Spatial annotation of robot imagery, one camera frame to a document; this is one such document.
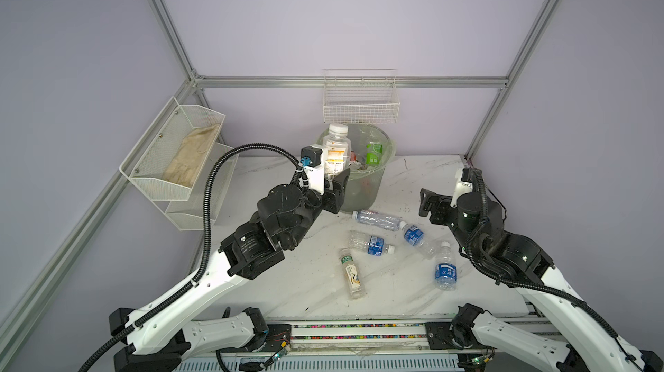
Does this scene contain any white cap tea bottle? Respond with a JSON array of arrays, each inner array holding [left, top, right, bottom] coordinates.
[[323, 124, 352, 181]]

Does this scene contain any lime green label bottle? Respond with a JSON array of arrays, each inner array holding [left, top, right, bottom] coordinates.
[[366, 141, 384, 167]]

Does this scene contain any blue label water bottle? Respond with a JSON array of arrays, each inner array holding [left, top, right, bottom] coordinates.
[[349, 231, 396, 257]]

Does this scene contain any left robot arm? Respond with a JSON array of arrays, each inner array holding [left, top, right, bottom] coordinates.
[[80, 170, 350, 371]]

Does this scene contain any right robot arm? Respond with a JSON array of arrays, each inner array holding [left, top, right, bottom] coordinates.
[[419, 189, 663, 371]]

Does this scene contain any green bin liner bag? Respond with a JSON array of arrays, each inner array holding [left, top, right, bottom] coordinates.
[[313, 124, 396, 180]]

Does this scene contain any mesh waste bin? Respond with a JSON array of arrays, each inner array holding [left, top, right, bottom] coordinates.
[[317, 122, 394, 215]]

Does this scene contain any Pocari Sweat bottle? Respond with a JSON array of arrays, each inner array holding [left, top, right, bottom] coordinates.
[[403, 224, 437, 259]]

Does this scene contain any clear purple label bottle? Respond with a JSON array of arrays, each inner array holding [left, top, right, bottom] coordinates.
[[352, 209, 406, 232]]

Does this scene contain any upright blue label bottle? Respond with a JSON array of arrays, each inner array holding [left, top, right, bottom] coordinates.
[[434, 241, 458, 291]]

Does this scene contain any green cap crane label bottle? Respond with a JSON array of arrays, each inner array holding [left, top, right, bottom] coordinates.
[[339, 248, 365, 299]]

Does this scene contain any lower white mesh shelf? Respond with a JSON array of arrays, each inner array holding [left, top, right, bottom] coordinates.
[[164, 143, 239, 231]]

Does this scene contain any white mesh shelf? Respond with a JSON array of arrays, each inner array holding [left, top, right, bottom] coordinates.
[[164, 143, 239, 231], [119, 98, 226, 202]]

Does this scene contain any upper white mesh shelf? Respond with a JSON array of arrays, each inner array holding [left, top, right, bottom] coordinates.
[[119, 98, 226, 202]]

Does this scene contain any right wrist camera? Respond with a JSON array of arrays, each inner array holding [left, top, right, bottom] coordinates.
[[451, 167, 474, 208]]

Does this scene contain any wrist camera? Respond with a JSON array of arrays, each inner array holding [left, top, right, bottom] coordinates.
[[451, 167, 474, 208], [300, 145, 328, 195]]

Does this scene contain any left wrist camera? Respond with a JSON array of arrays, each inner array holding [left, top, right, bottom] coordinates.
[[300, 145, 328, 195]]

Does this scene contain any white wire wall basket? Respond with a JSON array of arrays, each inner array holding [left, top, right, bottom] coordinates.
[[323, 69, 400, 126]]

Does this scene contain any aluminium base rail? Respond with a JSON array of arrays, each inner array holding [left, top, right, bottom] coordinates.
[[136, 316, 584, 372]]

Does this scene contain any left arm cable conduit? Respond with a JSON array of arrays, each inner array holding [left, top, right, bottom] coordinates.
[[77, 143, 310, 372]]

